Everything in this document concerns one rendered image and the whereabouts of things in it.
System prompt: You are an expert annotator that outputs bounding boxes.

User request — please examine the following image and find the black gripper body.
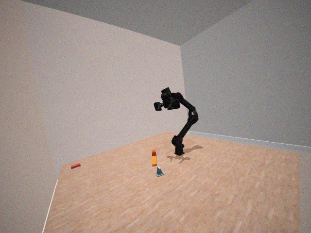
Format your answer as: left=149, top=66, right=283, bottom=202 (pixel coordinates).
left=154, top=99, right=180, bottom=111

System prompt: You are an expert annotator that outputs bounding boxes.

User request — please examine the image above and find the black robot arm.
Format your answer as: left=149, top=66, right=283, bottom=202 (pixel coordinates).
left=161, top=87, right=198, bottom=156

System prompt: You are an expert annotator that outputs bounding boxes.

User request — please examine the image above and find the orange bar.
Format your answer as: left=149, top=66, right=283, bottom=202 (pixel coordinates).
left=152, top=150, right=157, bottom=166

